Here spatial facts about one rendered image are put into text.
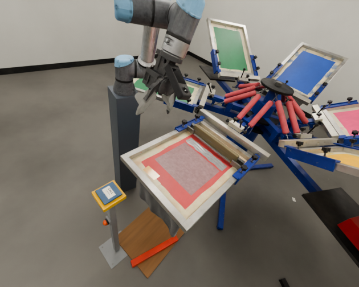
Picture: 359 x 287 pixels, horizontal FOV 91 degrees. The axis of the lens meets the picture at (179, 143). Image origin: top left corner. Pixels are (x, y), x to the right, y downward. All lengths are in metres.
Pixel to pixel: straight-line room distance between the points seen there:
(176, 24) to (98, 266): 1.80
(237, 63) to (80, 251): 2.63
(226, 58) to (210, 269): 2.33
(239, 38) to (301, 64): 0.87
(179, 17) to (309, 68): 2.50
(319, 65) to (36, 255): 3.58
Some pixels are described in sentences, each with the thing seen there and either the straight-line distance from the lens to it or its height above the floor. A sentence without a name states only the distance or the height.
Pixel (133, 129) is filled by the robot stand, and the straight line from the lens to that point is 1.47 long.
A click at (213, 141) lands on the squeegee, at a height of 1.04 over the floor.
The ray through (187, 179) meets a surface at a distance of 1.13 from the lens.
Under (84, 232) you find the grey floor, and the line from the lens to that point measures 2.02.
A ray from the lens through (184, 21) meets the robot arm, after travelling 0.55.
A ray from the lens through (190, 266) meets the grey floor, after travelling 1.95.
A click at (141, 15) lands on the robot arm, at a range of 0.63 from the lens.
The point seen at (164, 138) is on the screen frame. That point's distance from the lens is 1.29.
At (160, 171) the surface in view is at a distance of 1.13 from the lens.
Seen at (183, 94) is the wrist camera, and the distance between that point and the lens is 0.52.
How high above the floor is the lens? 1.85
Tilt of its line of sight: 42 degrees down
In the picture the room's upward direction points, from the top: 16 degrees clockwise
